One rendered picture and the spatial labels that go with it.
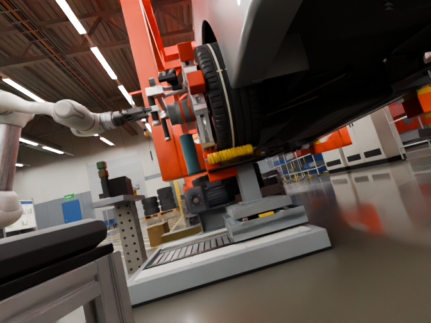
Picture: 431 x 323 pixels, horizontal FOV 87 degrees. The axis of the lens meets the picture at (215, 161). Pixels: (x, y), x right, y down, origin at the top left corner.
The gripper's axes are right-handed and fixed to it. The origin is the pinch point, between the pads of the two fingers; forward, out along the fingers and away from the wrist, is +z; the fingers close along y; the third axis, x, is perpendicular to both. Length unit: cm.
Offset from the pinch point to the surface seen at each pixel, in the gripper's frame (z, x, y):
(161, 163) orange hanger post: -12, -18, -59
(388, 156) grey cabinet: 395, -69, -331
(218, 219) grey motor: 20, -69, -56
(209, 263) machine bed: 11, -75, 23
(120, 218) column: -39, -50, -30
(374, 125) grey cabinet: 390, 0, -330
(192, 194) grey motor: 6, -47, -39
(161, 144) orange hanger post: -9, -3, -60
